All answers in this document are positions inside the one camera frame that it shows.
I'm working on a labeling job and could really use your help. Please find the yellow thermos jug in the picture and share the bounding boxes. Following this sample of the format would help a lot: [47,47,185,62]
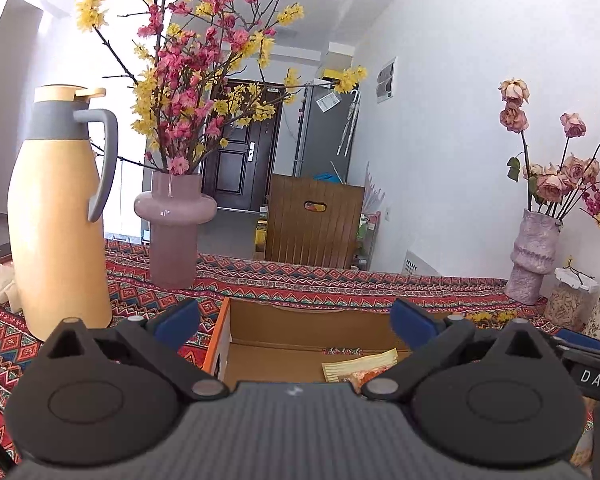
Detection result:
[7,85,119,342]

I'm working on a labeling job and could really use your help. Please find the yellow striped snack packet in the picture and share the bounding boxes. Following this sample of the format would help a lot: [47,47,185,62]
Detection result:
[321,348,400,385]

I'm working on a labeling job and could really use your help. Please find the white wall panel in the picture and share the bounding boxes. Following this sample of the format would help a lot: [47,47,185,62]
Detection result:
[375,56,397,103]

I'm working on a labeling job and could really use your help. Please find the white wall heater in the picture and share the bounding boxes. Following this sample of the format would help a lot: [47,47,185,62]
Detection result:
[402,250,442,277]

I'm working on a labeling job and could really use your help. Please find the purple dried grass bunch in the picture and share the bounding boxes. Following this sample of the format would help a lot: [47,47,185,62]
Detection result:
[362,162,382,211]

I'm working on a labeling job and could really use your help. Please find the textured purple vase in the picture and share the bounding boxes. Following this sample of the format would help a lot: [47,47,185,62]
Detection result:
[503,208,563,306]

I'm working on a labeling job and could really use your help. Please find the grey refrigerator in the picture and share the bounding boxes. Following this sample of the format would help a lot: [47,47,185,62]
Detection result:
[292,85,358,183]

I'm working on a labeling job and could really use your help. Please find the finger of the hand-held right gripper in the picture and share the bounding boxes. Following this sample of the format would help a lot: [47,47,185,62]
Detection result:
[549,328,600,357]

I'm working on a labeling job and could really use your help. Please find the red cardboard box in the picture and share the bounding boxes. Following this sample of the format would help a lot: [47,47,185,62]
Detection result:
[201,296,461,391]

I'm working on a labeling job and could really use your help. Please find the dark wooden door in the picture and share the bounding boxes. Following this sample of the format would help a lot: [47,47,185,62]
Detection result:
[201,79,283,212]

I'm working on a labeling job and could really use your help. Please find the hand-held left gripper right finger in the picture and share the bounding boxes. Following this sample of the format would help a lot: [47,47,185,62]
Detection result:
[360,298,553,402]

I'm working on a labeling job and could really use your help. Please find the hanging folded umbrella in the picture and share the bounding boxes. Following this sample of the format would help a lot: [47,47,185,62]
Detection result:
[336,89,361,157]

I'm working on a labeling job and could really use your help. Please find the pink glass vase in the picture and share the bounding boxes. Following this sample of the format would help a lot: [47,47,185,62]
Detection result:
[133,170,217,290]

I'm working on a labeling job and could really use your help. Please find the small storage shelf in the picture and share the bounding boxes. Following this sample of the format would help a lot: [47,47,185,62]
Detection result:
[355,210,382,271]

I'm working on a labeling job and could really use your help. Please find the brown wooden chair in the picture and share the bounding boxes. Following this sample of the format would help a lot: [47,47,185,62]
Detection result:
[264,174,366,270]

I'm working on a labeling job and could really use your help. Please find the yellow box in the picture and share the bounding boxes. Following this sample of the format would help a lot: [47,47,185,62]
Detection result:
[322,65,356,82]

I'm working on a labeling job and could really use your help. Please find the pink and yellow blossom branches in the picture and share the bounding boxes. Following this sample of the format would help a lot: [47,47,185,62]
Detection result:
[75,0,368,176]

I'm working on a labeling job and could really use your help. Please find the clear storage jar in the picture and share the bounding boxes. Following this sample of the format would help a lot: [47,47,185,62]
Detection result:
[544,267,600,333]

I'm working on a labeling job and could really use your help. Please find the dried pink roses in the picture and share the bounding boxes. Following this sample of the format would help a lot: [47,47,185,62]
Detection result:
[497,77,600,221]

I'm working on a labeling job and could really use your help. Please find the beige cloth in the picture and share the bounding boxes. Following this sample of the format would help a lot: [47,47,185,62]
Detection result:
[0,262,21,311]

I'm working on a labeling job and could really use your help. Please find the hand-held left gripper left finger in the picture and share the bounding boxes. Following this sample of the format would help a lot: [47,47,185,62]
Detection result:
[45,299,231,402]

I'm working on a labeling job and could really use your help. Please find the red patterned tablecloth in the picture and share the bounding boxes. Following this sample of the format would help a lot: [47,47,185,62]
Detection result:
[0,237,600,480]

